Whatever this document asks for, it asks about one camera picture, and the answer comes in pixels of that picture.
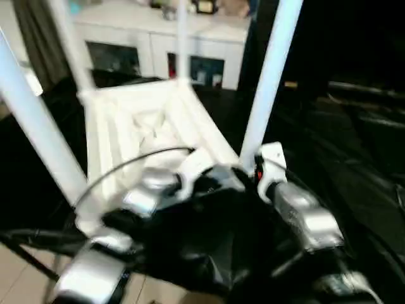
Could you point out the white plastic table top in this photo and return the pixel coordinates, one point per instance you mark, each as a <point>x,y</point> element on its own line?
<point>142,111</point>

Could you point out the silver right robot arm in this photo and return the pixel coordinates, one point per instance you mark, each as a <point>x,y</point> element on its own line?
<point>310,215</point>

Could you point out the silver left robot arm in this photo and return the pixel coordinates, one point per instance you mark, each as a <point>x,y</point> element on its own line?
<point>142,196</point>

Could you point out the black plastic mat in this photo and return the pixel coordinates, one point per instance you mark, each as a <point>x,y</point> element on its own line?
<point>332,158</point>

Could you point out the yellow label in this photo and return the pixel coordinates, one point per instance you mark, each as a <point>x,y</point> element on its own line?
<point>290,84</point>

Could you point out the white blue carton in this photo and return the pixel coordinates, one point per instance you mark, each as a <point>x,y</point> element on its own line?
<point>216,79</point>

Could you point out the red box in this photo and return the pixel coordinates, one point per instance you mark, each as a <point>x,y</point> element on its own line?
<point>171,65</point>

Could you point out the large black box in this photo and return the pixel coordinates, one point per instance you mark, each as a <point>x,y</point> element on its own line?
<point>341,38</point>

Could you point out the white glass-door cabinet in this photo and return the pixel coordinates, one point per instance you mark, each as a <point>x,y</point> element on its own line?
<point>142,31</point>

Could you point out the black metal table foot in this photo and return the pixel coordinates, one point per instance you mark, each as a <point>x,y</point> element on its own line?
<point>31,263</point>

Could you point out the grey-brown curtain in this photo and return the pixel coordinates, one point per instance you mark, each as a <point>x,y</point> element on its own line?
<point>41,41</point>

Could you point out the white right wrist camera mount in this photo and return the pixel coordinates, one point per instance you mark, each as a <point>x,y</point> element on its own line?
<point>272,158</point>

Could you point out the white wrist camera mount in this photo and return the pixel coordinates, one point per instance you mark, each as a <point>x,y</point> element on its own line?
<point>272,158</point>
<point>194,164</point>

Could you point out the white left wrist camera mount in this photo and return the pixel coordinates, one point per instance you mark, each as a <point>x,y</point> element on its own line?
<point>194,164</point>

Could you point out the dark horizontal metal rail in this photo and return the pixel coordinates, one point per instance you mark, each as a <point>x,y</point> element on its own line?
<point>367,88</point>

